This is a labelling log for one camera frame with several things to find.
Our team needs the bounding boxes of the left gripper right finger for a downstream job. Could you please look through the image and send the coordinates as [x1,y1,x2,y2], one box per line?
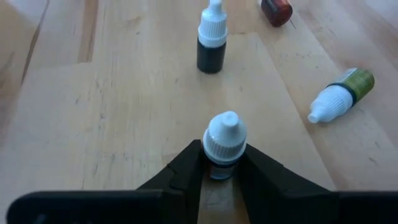
[237,144,339,224]

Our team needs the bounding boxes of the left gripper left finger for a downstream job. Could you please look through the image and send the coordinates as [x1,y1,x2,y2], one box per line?
[136,139,206,224]

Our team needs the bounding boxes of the black dropper bottle white cap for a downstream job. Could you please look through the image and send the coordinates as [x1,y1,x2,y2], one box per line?
[201,111,248,181]

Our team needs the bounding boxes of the brown dropper bottle white cap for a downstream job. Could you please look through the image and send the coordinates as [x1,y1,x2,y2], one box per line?
[196,0,228,75]

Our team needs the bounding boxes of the orange-label dropper bottle white cap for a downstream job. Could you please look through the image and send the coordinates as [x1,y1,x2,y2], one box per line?
[260,0,294,28]

